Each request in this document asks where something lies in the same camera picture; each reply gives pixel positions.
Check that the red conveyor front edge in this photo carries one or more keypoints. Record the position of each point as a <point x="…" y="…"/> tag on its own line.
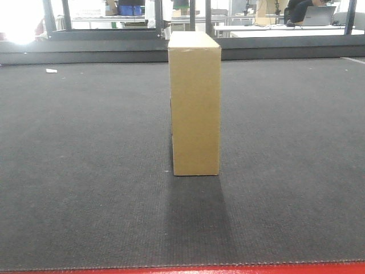
<point x="353" y="267"/>

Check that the black metal frame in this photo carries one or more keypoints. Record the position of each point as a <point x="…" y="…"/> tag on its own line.
<point x="147" y="46"/>

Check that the seated person in black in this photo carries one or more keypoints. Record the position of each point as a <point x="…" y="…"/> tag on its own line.
<point x="297" y="10"/>

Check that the blue storage crate background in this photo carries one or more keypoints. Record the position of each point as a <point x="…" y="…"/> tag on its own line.
<point x="129" y="10"/>

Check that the white long table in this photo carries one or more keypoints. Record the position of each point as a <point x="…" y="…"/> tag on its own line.
<point x="277" y="31"/>

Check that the brown cardboard box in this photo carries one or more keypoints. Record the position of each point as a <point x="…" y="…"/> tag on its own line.
<point x="195" y="80"/>

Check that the black conveyor belt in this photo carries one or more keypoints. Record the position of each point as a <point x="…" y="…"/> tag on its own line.
<point x="87" y="179"/>

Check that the silver laptop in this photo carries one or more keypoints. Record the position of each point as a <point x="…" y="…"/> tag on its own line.
<point x="319" y="16"/>

